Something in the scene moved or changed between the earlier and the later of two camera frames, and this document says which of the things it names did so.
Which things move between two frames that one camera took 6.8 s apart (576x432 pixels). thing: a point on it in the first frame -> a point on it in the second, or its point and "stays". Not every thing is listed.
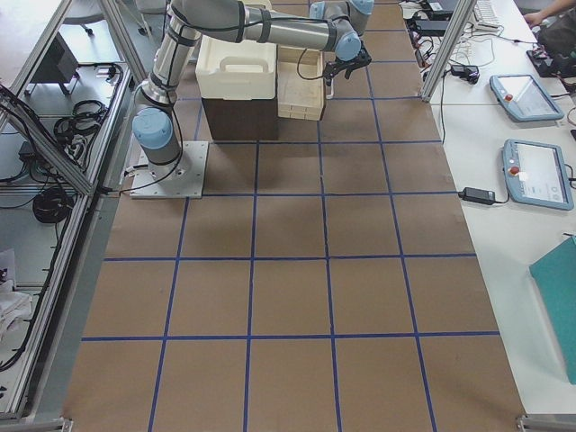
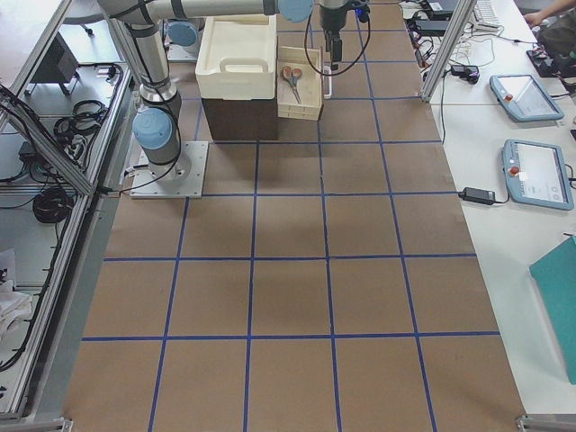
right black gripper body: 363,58 -> 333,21
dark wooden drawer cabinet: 242,120 stays
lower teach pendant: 536,175 stays
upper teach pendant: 524,99 stays
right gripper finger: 330,68 -> 329,41
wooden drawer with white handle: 301,85 stays
